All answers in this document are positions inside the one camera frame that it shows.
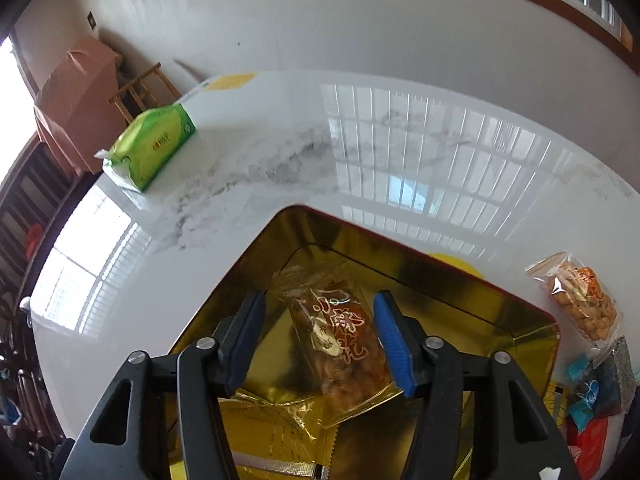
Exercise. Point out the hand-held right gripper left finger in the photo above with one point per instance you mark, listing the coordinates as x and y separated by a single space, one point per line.
247 340

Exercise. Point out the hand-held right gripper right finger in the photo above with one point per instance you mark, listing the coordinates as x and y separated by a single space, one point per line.
395 345

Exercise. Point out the clear packet of orange snacks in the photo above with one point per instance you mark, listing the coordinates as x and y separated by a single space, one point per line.
340 330

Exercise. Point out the red tin box gold inside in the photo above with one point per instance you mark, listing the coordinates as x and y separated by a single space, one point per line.
450 320

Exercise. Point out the red snack packet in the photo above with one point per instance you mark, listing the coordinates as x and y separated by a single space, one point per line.
590 447

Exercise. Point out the clear packet of peanut snacks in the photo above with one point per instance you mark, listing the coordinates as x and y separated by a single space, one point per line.
580 300

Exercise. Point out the gold foil packet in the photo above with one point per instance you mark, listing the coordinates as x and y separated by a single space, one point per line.
280 425

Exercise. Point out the blue snack packet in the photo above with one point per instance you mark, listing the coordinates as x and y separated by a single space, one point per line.
592 400

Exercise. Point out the green tissue pack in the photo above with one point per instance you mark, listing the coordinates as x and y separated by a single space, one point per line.
150 145

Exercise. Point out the grey snack packet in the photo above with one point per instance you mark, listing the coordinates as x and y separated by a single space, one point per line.
622 370

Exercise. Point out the dark wooden shelf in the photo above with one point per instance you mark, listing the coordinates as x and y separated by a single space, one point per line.
30 220

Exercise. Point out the wooden chair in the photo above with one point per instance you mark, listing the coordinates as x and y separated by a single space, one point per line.
147 85

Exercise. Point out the pink covered cabinet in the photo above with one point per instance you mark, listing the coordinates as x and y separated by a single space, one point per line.
75 100

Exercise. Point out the wooden framed window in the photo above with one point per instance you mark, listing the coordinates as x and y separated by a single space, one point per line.
550 5

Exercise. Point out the wall switch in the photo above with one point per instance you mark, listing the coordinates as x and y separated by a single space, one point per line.
91 20

